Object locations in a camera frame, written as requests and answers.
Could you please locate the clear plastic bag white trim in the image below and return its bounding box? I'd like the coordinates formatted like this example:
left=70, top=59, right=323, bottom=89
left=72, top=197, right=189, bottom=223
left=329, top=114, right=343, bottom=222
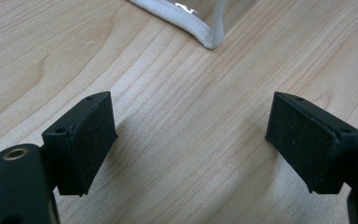
left=127, top=0, right=259, bottom=50

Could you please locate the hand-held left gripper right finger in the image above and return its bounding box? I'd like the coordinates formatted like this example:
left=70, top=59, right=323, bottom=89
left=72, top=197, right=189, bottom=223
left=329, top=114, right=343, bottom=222
left=265, top=91, right=358, bottom=195

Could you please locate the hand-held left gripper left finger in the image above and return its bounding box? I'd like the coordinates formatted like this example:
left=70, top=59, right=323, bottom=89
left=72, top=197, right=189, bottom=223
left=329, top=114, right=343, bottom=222
left=41, top=91, right=118, bottom=197

